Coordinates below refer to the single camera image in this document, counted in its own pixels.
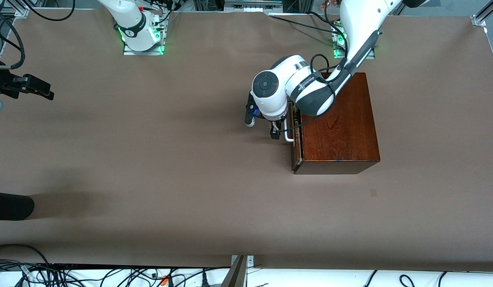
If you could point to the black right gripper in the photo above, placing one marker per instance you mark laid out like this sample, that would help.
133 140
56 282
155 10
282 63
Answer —
4 83

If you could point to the aluminium profile post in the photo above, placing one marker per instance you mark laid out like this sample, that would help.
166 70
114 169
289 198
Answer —
236 275

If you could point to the dark wooden cabinet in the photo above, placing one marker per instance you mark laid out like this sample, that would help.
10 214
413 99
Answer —
342 135

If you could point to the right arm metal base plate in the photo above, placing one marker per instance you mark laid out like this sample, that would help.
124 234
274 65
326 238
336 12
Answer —
150 52

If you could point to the grey metal rail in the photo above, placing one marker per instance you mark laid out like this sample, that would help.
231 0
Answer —
252 4

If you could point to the black ribbed cylinder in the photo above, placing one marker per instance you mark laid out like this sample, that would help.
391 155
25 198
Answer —
11 205

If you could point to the aluminium corner bracket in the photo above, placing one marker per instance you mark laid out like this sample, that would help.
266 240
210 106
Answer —
478 20

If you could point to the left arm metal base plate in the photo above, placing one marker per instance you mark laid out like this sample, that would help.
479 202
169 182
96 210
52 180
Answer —
370 56

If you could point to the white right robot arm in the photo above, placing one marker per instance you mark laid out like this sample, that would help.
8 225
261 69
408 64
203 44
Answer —
129 20

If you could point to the aluminium frame profile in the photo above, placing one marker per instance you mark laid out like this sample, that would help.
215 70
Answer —
23 8

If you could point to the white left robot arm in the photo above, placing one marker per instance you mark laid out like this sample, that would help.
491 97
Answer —
272 101

